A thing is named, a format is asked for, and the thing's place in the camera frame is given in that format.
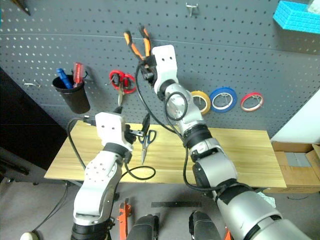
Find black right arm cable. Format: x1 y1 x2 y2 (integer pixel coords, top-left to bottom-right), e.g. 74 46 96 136
135 63 221 193

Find blue tape roll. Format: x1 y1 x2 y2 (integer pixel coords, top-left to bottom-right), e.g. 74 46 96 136
209 86 238 114

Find grey pegboard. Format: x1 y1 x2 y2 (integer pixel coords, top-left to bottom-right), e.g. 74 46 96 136
0 0 320 139

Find white item in basket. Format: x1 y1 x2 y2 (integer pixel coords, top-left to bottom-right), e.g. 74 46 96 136
305 0 320 15

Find blue black handled scissors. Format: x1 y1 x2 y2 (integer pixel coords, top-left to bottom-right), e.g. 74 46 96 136
137 129 158 166

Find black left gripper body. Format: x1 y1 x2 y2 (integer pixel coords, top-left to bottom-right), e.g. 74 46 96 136
123 123 145 146

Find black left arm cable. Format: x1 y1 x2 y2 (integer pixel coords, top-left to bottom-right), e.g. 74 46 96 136
66 114 157 181

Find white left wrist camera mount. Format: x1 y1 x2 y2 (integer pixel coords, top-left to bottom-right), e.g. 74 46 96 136
94 111 134 152

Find orange tool on floor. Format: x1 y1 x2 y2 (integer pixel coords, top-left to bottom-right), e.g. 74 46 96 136
116 197 132 240

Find yellow tape roll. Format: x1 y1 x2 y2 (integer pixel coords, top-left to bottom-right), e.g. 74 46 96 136
190 90 212 116

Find blue plastic basket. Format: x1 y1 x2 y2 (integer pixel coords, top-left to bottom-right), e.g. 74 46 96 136
272 0 320 35

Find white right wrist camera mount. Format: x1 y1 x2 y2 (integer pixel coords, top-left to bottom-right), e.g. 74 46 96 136
151 44 180 87

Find orange black handled pliers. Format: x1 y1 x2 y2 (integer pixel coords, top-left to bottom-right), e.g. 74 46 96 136
123 25 152 62

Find red handled screwdriver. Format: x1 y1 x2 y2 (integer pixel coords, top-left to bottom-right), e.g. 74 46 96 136
72 62 85 89

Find blue marker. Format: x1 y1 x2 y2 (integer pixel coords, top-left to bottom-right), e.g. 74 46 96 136
55 67 74 90

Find dark rounded shape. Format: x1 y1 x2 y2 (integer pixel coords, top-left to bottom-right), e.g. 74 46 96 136
188 209 222 240
127 213 161 240

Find black cup holder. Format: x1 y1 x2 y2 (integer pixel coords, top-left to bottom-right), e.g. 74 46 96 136
51 74 91 115

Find dark tool on pegboard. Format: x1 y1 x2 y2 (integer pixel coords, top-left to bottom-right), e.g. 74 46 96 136
10 0 32 17

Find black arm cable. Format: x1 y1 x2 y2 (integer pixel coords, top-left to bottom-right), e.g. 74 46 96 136
135 63 221 193
66 114 157 181

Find thin black floor cable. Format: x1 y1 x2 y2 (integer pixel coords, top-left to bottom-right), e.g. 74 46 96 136
31 183 70 233

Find pale crumpled cloth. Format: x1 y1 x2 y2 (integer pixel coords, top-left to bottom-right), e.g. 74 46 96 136
256 191 277 209

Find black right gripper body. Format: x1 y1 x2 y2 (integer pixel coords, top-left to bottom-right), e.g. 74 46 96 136
142 64 159 89

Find silver pegboard hook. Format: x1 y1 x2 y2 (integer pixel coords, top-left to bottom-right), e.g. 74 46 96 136
185 2 200 18
22 78 42 89

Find white round object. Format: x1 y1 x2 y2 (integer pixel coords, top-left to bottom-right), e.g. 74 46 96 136
19 231 41 240

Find red handled scissors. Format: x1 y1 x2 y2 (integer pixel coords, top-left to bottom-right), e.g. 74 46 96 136
108 69 137 107

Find red tape roll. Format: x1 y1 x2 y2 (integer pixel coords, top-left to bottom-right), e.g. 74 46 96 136
240 91 265 113

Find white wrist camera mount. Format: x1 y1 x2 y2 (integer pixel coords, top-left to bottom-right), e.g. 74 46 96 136
94 111 134 152
151 44 180 87

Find black flat ruler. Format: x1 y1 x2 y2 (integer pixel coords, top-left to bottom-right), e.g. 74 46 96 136
150 200 203 209

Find brown cardboard box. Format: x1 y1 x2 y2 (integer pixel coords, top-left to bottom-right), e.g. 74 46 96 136
270 140 320 195

